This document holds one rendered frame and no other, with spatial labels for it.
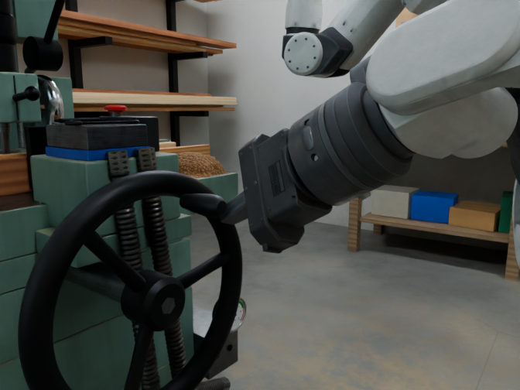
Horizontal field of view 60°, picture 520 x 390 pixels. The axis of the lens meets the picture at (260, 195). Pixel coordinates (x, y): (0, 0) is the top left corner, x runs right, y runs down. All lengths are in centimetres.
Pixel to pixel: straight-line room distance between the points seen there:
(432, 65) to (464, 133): 8
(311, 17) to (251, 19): 355
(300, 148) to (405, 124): 9
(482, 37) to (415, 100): 5
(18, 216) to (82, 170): 11
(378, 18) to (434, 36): 55
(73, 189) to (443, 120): 41
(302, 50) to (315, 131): 51
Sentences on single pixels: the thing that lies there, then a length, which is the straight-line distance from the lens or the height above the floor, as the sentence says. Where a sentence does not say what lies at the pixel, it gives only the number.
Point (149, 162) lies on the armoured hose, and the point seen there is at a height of 95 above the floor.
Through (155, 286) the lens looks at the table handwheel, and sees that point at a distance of 50.
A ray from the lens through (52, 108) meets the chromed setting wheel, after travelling 90.
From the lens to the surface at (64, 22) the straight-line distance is 315.
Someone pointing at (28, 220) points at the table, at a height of 88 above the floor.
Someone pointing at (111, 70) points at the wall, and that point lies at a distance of 392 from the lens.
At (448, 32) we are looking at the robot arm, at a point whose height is 107.
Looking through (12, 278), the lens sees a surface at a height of 82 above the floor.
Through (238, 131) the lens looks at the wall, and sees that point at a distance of 450.
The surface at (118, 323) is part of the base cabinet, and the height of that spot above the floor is 70.
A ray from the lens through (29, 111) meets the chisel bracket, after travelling 75.
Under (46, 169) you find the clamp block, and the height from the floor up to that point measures 95.
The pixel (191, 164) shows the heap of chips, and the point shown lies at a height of 92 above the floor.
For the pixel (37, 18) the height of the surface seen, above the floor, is 119.
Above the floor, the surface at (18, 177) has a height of 92.
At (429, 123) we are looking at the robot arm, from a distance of 35.
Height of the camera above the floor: 102
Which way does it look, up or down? 11 degrees down
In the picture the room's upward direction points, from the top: straight up
